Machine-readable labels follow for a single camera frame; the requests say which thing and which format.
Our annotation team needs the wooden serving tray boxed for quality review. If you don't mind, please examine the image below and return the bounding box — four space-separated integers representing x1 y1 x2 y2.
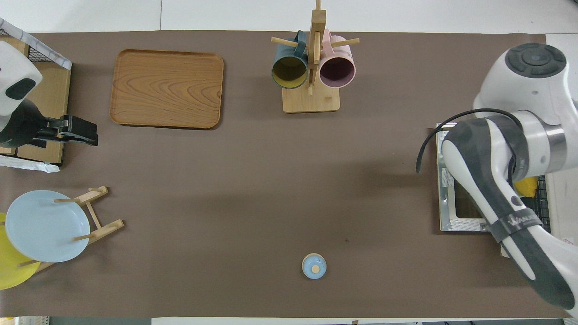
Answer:
109 49 224 130

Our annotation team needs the dark blue mug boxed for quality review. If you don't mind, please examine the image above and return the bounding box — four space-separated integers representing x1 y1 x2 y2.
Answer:
271 30 309 90

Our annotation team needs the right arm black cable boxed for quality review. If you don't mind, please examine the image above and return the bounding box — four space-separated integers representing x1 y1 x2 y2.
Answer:
416 108 524 174

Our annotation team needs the wooden shelf with wire mesh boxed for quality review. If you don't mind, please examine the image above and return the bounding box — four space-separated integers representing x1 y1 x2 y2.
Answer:
0 18 73 173

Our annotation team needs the yellow corn cob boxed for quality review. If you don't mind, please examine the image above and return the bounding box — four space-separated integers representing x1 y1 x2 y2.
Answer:
514 177 539 198

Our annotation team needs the yellow plate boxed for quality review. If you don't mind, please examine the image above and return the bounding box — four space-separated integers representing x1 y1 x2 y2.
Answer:
0 212 41 290

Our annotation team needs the wooden plate rack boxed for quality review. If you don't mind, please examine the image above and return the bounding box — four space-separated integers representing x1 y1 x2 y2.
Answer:
18 185 125 274

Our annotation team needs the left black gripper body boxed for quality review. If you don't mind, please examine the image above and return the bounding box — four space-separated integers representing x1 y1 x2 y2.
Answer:
35 115 98 147

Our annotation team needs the beige toaster oven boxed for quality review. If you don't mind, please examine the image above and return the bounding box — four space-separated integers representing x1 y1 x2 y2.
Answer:
435 122 578 259

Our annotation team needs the pink mug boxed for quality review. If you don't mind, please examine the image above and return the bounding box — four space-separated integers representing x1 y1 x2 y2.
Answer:
319 29 357 89

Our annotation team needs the black wire oven rack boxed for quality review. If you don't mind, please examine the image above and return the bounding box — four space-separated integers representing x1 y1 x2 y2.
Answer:
519 175 552 234

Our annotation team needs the brown table mat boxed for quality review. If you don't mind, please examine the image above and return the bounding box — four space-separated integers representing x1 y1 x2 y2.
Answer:
0 31 575 319

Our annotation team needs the wooden mug rack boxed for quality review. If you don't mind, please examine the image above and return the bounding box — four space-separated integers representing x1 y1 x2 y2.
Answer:
271 0 360 113

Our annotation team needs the small blue lidded jar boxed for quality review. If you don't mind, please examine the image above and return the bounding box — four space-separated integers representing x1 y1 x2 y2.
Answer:
302 253 327 280

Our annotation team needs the light blue plate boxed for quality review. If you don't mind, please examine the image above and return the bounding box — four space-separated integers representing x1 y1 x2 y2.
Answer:
5 190 91 263

